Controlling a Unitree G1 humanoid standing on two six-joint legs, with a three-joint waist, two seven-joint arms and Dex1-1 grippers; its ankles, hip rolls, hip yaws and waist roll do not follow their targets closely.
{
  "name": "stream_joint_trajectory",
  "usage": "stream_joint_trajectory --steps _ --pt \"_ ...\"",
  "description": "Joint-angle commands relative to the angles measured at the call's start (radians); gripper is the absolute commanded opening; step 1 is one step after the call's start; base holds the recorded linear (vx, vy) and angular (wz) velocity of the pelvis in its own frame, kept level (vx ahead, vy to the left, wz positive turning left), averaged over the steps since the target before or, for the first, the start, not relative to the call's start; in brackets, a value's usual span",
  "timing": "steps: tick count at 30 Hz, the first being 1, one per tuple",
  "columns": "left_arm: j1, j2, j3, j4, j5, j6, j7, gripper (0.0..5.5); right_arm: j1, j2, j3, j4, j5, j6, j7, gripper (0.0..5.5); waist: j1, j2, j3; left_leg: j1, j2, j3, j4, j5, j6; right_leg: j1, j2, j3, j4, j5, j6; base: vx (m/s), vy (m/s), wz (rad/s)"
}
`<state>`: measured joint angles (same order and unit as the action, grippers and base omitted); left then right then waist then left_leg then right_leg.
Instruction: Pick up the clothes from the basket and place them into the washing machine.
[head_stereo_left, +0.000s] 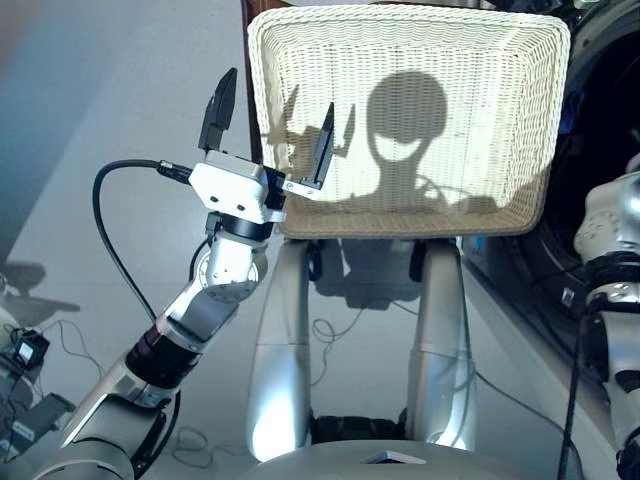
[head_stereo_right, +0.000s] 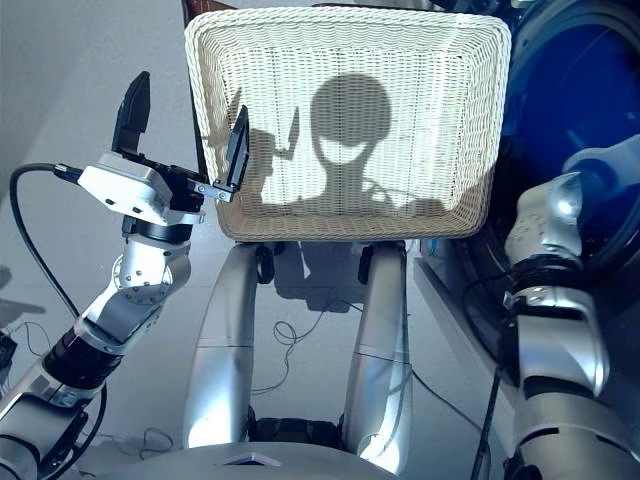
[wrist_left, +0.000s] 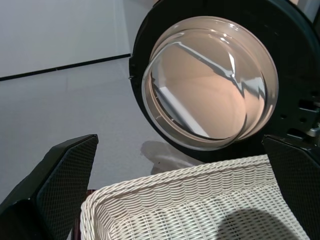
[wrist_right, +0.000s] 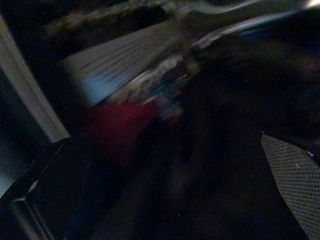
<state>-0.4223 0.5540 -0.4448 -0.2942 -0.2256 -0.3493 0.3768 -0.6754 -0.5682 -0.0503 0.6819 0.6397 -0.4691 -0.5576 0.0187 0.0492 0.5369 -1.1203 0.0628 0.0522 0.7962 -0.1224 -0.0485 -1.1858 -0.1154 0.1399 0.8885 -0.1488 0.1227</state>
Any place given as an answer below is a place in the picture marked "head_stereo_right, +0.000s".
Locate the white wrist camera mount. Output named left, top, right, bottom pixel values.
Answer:
left=76, top=151, right=174, bottom=227

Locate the silver robot leg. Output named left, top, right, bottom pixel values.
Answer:
left=341, top=241, right=415, bottom=477
left=181, top=241, right=275, bottom=450

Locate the small black device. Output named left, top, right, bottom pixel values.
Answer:
left=0, top=328, right=18, bottom=382

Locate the pale woven basket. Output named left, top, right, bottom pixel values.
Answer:
left=183, top=6, right=513, bottom=242

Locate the thin grey floor cable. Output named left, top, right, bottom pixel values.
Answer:
left=249, top=299, right=367, bottom=397

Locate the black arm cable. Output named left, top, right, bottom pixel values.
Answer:
left=9, top=161, right=109, bottom=474
left=461, top=269, right=522, bottom=480

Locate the silver robot torso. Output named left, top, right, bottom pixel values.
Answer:
left=74, top=417, right=401, bottom=480

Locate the grey washing machine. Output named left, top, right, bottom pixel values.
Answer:
left=413, top=0, right=640, bottom=480

